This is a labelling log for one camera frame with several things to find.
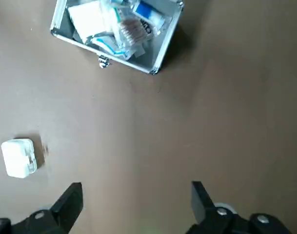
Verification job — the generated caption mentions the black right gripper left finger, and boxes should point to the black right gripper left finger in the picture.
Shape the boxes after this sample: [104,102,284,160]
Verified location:
[0,181,84,234]

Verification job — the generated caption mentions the clear cotton swab packet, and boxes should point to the clear cotton swab packet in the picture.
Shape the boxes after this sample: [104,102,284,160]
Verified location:
[113,19,154,59]

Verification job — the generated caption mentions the small white medicine box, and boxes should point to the small white medicine box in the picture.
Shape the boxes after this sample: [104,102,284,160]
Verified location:
[1,138,39,178]

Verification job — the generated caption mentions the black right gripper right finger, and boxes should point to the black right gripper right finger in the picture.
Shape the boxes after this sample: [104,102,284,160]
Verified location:
[187,180,293,234]

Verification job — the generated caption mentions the blue and white carton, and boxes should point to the blue and white carton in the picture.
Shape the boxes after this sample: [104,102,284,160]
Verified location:
[133,0,166,33]

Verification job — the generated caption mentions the white gauze packet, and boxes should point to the white gauze packet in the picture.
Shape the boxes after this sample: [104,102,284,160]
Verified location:
[67,1,115,42]

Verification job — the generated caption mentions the blue striped white packet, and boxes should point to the blue striped white packet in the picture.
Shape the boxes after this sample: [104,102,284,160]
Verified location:
[91,34,130,58]

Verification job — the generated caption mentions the silver aluminium case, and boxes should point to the silver aluminium case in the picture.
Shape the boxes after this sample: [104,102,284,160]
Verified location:
[50,0,185,75]

